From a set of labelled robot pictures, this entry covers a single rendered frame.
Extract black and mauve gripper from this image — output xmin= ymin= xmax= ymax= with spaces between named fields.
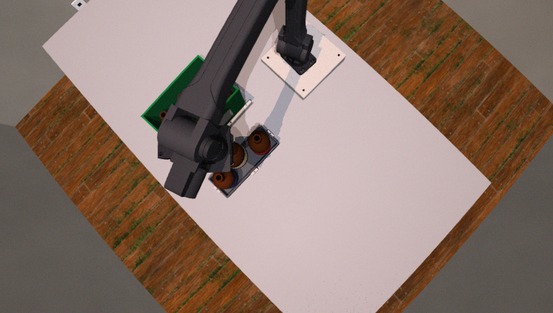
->
xmin=204 ymin=125 xmax=234 ymax=173

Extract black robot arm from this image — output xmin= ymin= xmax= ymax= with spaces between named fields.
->
xmin=157 ymin=0 xmax=316 ymax=199

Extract brown bottle with blue label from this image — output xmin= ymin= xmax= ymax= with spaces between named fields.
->
xmin=213 ymin=169 xmax=239 ymax=189

